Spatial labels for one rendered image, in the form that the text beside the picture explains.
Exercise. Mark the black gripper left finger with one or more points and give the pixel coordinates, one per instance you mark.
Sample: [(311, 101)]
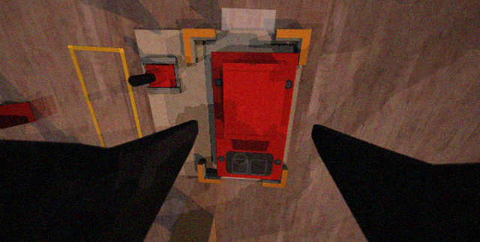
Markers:
[(122, 187)]

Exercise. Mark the yellow rectangular outline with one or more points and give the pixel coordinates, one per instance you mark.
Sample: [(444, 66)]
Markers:
[(104, 49)]

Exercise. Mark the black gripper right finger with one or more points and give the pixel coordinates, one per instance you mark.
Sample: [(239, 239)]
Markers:
[(396, 198)]

